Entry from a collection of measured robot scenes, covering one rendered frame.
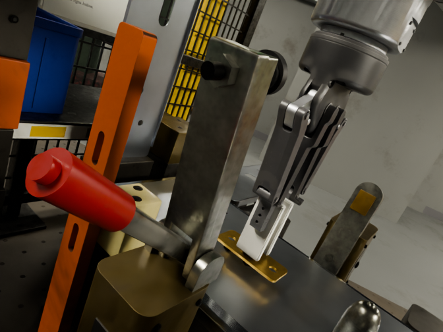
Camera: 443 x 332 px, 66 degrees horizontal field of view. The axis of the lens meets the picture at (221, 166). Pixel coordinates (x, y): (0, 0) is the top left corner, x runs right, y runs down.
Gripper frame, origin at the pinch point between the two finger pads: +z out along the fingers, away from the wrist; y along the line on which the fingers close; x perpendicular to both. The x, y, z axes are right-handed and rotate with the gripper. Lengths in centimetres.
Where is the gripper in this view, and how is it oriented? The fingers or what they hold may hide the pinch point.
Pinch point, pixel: (264, 224)
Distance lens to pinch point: 38.5
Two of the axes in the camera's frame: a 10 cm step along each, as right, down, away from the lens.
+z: -3.6, 8.8, 3.0
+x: -7.4, -4.7, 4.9
